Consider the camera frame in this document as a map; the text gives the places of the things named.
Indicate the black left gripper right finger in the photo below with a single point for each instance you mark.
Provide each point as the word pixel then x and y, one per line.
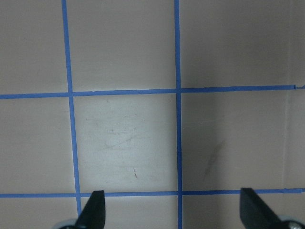
pixel 255 213

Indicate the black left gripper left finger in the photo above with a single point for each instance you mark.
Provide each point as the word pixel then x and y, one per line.
pixel 93 214

